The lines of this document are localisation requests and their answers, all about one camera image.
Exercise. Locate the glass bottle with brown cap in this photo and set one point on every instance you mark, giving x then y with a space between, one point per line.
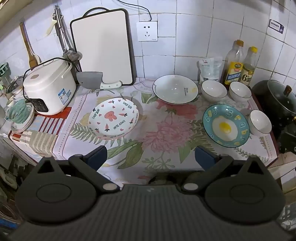
234 67

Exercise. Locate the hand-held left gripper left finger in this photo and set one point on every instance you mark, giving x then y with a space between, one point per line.
97 156

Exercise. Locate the floral tablecloth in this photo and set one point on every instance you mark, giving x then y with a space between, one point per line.
161 139

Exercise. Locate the metal ladle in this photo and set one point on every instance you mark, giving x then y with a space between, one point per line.
60 32

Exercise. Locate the small white ribbed bowl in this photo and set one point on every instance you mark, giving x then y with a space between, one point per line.
214 90
240 90
260 121

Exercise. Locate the glass lid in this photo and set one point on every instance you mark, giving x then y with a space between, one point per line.
14 84

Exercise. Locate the white cutting board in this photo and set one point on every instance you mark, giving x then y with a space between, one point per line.
101 46

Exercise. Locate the wooden spatula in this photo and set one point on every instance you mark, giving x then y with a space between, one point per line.
31 54

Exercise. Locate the striped cloth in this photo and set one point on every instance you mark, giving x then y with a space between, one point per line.
44 136

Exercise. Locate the large white shallow bowl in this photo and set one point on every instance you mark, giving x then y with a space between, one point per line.
174 89

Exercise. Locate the green strainer basket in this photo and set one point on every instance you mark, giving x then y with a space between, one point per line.
19 112

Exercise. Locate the white wall socket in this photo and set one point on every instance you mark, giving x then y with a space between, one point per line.
146 31

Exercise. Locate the white rice cooker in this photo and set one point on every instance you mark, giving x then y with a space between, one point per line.
50 88

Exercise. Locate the pot lid with wooden knob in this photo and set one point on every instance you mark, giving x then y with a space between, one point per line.
281 97

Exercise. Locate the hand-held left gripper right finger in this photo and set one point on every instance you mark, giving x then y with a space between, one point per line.
204 157

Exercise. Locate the black cooking pot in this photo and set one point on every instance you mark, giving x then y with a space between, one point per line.
266 104

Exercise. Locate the glass bottle with yellow cap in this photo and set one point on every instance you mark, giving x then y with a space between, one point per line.
249 69

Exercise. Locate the teal plate with egg print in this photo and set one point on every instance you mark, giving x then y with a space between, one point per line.
225 126

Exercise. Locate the wall sticker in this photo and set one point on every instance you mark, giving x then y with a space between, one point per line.
276 26

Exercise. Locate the white plastic bag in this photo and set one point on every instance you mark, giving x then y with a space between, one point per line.
209 69

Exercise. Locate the white plate with bunny print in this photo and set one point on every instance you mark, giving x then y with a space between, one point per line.
113 118

